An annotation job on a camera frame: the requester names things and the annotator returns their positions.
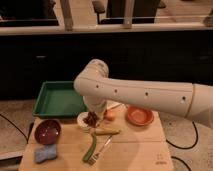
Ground blue sponge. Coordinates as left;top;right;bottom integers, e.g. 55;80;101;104
34;144;57;163

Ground green plastic tray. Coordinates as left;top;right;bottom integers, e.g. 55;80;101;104
33;81;87;119

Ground office chair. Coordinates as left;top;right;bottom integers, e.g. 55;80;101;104
92;0;166;25

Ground black cable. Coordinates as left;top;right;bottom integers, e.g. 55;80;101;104
165;121;200;171
0;113;29;142

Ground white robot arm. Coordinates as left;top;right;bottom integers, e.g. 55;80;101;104
74;59;213;129

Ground white cup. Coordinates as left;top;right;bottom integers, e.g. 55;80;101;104
77;112;91;131

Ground orange fruit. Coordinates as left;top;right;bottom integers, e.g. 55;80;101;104
104;110;115;121

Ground dark purple grape bunch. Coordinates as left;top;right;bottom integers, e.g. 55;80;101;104
83;112;98;128

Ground green pea pod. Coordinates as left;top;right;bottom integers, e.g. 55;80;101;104
82;134;97;163

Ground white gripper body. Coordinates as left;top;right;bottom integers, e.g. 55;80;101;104
83;97;107;116

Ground black cable right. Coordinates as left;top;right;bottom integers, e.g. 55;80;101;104
165;121;200;171

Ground wooden board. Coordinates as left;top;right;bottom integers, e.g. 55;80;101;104
18;105;174;171

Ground black cable left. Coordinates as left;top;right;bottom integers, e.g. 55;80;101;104
0;113;29;142

